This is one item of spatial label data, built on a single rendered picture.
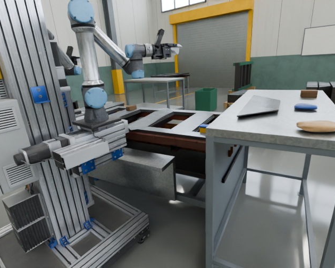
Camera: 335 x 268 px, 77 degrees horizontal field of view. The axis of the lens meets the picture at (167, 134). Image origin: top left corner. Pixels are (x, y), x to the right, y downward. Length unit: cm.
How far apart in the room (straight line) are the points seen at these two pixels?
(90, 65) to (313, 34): 884
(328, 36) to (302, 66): 111
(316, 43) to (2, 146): 926
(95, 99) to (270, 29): 903
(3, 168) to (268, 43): 940
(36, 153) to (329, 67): 919
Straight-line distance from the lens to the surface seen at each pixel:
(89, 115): 138
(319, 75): 954
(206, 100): 558
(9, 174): 139
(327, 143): 101
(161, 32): 138
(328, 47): 948
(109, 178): 212
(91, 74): 122
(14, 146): 136
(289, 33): 968
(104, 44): 138
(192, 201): 183
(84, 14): 122
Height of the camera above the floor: 137
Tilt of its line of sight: 19 degrees down
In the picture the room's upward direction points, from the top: 4 degrees counter-clockwise
